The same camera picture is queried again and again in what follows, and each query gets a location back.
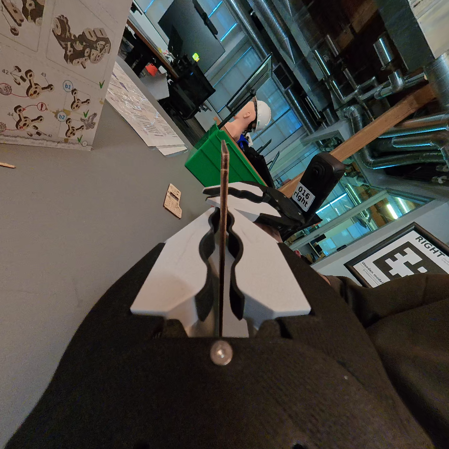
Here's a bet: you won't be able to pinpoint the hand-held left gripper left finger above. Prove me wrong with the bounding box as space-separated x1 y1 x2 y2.
130 208 220 321

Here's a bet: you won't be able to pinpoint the wooden puzzle sheet with window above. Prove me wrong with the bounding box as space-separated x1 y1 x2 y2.
218 140 230 339

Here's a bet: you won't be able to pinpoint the grey desk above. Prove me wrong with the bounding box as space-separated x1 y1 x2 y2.
0 56 225 439

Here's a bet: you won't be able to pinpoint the small wooden puzzle strip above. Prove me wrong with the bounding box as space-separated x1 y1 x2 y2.
163 183 183 219

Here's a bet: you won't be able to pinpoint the black screen with green sticker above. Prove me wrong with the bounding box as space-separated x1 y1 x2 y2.
158 0 225 72

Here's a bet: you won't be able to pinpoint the green plastic bin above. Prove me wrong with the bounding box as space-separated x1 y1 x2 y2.
185 123 267 186

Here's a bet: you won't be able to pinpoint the mannequin head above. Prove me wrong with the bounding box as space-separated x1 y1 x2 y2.
224 100 258 141

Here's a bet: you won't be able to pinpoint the plastic-wrapped paper sheets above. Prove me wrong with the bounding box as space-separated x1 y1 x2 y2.
105 62 188 156

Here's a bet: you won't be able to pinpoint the framed black-white marker sign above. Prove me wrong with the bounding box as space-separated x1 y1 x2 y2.
344 222 449 289

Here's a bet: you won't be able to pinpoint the black office chair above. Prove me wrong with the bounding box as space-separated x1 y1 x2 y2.
159 56 216 120

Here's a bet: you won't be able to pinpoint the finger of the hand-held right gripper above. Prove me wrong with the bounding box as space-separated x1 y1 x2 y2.
203 181 267 199
206 196 281 222

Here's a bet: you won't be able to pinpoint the white hard hat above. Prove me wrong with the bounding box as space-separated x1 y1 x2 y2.
251 96 272 132

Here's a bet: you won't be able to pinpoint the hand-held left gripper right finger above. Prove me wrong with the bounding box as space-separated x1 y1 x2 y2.
224 210 312 323

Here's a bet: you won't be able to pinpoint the folded paper instruction booklet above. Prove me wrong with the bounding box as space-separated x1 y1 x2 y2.
0 0 133 151

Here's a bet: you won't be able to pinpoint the person's brown clothing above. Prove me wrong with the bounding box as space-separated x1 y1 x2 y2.
310 273 449 449

